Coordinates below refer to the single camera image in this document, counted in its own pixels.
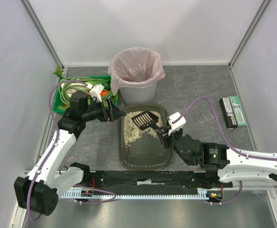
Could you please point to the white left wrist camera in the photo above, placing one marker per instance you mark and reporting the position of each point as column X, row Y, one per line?
column 96, row 91

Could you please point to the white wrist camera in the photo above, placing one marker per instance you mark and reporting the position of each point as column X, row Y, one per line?
column 96, row 91
column 175, row 122

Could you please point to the green leafy vegetable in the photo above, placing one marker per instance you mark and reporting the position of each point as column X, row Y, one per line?
column 58, row 72

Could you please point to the green plastic crate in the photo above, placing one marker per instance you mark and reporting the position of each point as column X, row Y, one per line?
column 58, row 104

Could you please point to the pink plastic bin liner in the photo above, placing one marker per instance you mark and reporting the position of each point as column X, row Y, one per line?
column 136, row 67

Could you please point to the pile of pellet cat litter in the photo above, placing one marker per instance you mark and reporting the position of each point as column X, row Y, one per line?
column 132, row 133

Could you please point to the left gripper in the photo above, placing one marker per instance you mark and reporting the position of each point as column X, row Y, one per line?
column 107, row 109

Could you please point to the white slotted cable duct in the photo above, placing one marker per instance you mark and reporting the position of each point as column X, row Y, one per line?
column 81, row 194

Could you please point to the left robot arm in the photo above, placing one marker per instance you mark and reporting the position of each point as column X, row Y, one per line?
column 40, row 190

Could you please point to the black cardboard box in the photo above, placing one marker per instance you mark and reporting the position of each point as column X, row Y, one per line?
column 228, row 114

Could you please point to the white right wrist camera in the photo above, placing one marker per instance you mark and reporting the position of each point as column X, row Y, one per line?
column 175, row 122

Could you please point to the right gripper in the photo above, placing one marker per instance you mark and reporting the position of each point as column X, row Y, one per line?
column 166, row 136

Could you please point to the orange carrot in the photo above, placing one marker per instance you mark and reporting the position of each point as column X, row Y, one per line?
column 104, row 93

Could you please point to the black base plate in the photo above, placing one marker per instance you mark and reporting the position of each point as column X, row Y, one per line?
column 191, row 179

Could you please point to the black slotted litter scoop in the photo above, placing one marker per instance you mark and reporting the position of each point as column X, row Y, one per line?
column 146, row 119

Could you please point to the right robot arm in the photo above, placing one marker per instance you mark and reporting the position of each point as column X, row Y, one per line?
column 220, row 162

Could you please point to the bundle of green onions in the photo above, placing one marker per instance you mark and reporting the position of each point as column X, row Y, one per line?
column 90, row 99

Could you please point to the teal cardboard box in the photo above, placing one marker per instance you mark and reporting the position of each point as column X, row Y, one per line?
column 238, row 110

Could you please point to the dark translucent litter box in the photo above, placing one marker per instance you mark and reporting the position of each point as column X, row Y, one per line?
column 147, row 153

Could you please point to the grey trash bin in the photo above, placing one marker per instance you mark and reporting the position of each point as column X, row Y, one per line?
column 132, row 96

